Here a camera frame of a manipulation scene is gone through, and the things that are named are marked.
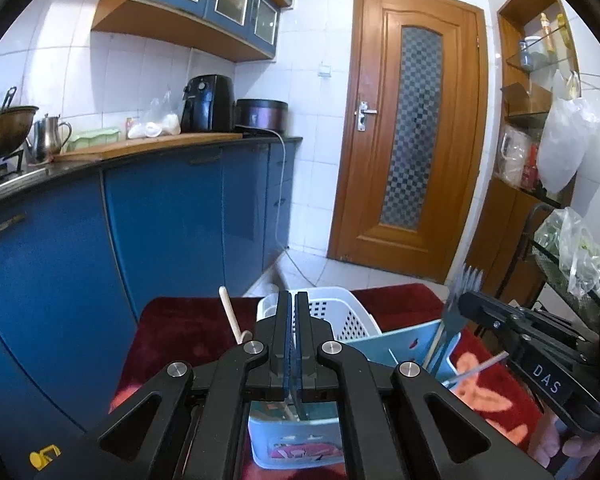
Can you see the gas stove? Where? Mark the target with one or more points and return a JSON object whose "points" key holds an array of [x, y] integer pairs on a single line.
{"points": [[0, 172]]}

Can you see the red floral blanket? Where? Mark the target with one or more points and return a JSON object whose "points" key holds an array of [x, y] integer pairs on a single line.
{"points": [[180, 320]]}

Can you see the dark metal wok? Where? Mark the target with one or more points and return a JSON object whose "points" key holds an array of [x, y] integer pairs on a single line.
{"points": [[5, 130]]}

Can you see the hanging white plastic bag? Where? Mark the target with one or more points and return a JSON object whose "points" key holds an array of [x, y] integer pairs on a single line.
{"points": [[565, 145]]}

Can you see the glass jar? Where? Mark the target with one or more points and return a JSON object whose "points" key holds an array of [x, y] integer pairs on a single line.
{"points": [[526, 55]]}

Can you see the wooden cutting board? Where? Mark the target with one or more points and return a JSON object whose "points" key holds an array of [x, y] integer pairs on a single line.
{"points": [[180, 141]]}

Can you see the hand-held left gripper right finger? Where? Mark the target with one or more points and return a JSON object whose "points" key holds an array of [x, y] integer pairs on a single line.
{"points": [[300, 360]]}

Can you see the blue plastic utensil box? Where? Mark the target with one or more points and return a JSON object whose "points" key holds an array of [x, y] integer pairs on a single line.
{"points": [[370, 347]]}

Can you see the clear bag of greens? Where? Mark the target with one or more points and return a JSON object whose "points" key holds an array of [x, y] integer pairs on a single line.
{"points": [[575, 245]]}

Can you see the cardboard box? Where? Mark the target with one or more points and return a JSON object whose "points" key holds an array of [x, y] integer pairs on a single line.
{"points": [[525, 100]]}

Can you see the white plastic basket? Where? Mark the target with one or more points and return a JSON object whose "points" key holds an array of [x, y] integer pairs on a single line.
{"points": [[330, 294]]}

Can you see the large metal fork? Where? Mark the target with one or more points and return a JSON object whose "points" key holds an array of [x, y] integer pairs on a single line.
{"points": [[452, 325]]}

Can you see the blue kitchen cabinets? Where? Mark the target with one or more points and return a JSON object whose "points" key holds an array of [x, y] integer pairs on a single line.
{"points": [[155, 220]]}

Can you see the yellow bottle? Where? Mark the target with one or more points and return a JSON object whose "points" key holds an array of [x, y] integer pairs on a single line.
{"points": [[563, 35]]}

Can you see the green plastic container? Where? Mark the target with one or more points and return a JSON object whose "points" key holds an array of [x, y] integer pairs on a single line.
{"points": [[92, 140]]}

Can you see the black air fryer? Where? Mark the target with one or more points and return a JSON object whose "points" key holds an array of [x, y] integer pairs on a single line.
{"points": [[207, 105]]}

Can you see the white bag of goods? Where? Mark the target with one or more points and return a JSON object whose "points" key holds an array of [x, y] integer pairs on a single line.
{"points": [[512, 155]]}

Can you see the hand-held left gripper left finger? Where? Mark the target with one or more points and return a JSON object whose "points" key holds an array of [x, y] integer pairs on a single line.
{"points": [[286, 360]]}

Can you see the dark rice cooker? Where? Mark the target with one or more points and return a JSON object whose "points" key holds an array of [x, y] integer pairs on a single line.
{"points": [[260, 115]]}

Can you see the blue wall cabinet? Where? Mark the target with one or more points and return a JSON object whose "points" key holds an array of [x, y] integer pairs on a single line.
{"points": [[180, 25]]}

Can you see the person's right hand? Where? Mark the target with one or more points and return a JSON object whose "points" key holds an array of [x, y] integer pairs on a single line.
{"points": [[582, 452]]}

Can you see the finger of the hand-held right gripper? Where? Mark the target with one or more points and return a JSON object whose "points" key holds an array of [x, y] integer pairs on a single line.
{"points": [[505, 317]]}

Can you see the wooden door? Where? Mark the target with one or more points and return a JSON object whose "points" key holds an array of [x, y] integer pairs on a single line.
{"points": [[360, 185]]}

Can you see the metal kettle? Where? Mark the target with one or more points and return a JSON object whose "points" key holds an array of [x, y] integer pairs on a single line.
{"points": [[47, 140]]}

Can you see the wooden shelf unit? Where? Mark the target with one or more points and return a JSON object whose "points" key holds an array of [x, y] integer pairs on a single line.
{"points": [[515, 220]]}

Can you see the wall switch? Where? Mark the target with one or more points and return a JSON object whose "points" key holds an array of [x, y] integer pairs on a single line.
{"points": [[324, 70]]}

